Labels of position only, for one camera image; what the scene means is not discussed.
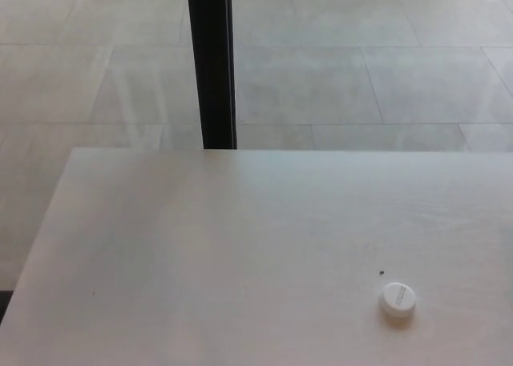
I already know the white bottle cap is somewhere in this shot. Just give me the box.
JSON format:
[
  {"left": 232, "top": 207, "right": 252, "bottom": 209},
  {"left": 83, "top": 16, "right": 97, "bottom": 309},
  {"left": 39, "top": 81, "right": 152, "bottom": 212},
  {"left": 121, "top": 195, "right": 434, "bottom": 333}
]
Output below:
[{"left": 378, "top": 281, "right": 417, "bottom": 318}]

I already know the black vertical window post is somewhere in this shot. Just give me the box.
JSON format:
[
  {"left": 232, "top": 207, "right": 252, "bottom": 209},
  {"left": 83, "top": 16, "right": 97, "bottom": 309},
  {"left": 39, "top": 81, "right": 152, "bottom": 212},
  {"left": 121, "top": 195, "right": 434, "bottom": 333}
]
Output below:
[{"left": 186, "top": 0, "right": 238, "bottom": 150}]

